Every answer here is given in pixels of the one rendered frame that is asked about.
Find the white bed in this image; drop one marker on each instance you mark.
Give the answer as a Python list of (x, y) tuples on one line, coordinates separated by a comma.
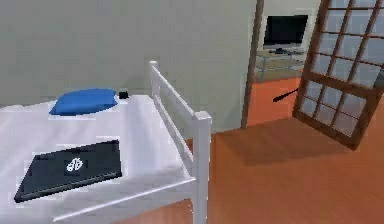
[(146, 133)]

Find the small black box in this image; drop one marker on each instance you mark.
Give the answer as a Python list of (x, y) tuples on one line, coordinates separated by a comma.
[(123, 95)]

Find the blue pillow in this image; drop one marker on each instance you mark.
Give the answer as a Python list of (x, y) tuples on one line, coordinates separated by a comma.
[(85, 101)]

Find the black television set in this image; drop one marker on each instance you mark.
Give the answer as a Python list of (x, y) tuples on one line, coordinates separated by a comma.
[(285, 30)]

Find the black closed laptop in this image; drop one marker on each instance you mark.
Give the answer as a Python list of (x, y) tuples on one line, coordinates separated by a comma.
[(70, 170)]

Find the brown glass-paned room door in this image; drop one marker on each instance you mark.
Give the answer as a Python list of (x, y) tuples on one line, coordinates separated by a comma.
[(340, 71)]

